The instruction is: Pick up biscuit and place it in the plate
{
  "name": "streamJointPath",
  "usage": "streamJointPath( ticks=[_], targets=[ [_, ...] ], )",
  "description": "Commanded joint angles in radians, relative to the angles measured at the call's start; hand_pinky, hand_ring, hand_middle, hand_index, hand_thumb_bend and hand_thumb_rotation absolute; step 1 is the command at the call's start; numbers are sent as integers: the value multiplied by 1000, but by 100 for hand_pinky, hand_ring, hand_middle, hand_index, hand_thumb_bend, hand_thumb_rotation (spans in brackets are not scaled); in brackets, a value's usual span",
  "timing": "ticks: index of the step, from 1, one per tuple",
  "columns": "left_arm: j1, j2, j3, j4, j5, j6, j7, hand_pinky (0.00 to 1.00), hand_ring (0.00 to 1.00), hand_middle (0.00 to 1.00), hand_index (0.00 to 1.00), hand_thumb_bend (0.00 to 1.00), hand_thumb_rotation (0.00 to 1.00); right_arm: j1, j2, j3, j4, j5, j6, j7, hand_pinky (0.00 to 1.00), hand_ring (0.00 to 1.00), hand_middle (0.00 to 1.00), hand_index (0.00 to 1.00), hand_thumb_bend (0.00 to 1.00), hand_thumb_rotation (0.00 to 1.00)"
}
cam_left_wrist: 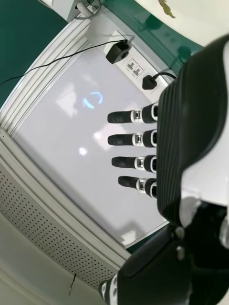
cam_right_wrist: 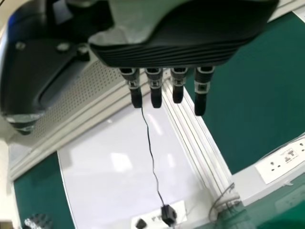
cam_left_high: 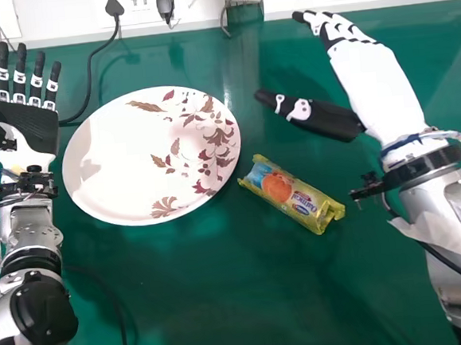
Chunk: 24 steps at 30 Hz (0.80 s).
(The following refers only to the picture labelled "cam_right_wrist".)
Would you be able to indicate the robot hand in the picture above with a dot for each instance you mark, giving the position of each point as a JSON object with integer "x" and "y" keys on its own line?
{"x": 38, "y": 223}
{"x": 166, "y": 35}

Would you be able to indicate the black power adapter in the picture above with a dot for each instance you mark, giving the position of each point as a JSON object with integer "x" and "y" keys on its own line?
{"x": 168, "y": 214}

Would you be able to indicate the white socket strip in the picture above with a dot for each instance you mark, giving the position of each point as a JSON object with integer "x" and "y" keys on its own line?
{"x": 179, "y": 207}
{"x": 274, "y": 167}

